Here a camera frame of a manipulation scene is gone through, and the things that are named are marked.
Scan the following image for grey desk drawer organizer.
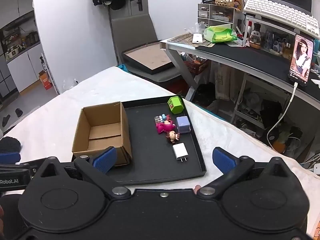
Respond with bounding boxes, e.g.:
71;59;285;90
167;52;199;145
197;3;241;28

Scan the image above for grey chair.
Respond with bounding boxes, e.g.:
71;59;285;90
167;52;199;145
111;14;181;85

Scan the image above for white keyboard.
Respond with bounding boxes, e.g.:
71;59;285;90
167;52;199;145
244;0;319;38

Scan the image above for white kitchen cabinet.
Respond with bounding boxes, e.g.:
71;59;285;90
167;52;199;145
0;0;48;100

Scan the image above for green hexagonal toy box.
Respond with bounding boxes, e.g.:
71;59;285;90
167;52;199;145
167;96;184;114

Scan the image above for orange cardboard box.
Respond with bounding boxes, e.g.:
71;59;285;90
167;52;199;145
39;70;53;90

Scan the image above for red basket under desk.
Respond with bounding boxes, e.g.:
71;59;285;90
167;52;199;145
184;55;210;75

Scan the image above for purple cube toy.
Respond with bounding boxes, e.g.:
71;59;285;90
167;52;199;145
176;116;191;134

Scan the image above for green wet wipes pack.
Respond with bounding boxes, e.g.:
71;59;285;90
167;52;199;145
203;24;237;43

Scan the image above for brown cardboard box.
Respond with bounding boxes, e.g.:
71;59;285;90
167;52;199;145
72;102;132;166

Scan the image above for grey desk with black mat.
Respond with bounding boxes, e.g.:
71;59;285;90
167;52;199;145
159;33;320;111

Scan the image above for black shallow tray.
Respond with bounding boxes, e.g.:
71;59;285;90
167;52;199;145
107;96;207;185

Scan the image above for white power bank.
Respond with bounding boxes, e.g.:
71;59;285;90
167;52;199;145
192;33;203;44

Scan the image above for smartphone with lit screen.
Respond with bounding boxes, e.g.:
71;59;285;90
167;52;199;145
288;34;313;86

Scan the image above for black picture frame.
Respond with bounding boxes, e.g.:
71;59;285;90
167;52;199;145
121;41;174;75

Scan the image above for blue smurf mug figure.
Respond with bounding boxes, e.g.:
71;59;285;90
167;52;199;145
155;114;167;123

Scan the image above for white USB charger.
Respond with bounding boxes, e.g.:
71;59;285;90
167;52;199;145
172;143;188;162

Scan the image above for pink monster toy figure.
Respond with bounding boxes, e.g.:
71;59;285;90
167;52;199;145
155;115;176;134

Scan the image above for small brown-haired doll figure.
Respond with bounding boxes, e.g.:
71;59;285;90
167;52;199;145
165;131;180;144

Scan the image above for white charging cable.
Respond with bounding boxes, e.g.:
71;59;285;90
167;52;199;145
266;81;299;149

